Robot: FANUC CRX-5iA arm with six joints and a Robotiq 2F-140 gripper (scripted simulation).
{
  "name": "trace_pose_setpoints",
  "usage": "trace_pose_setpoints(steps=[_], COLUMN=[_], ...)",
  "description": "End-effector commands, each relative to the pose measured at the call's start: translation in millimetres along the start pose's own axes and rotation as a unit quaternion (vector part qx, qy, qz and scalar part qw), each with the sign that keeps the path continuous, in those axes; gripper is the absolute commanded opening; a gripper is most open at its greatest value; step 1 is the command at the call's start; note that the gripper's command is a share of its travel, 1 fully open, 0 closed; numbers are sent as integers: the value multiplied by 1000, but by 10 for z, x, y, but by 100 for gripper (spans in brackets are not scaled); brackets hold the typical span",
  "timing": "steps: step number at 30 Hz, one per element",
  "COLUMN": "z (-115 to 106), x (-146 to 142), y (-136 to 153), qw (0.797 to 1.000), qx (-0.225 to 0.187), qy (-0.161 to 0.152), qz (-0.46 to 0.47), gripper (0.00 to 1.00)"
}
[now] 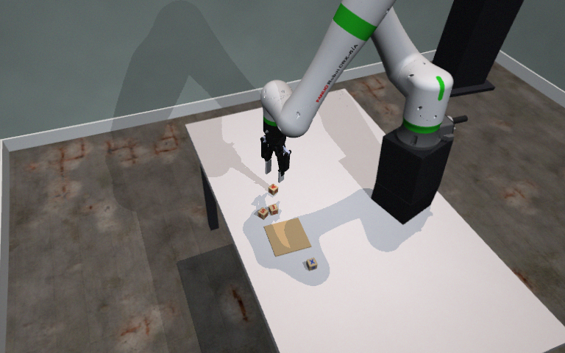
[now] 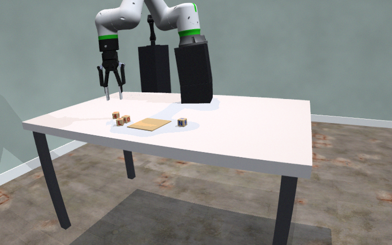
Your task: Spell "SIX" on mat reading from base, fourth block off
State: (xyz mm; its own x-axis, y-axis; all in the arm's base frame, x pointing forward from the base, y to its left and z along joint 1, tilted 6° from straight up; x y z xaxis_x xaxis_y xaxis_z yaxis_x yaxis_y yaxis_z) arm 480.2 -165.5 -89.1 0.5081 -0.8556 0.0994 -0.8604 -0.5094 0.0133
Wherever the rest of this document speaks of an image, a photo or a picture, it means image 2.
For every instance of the tan flat mat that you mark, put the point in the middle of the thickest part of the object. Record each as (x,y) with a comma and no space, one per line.
(149,124)

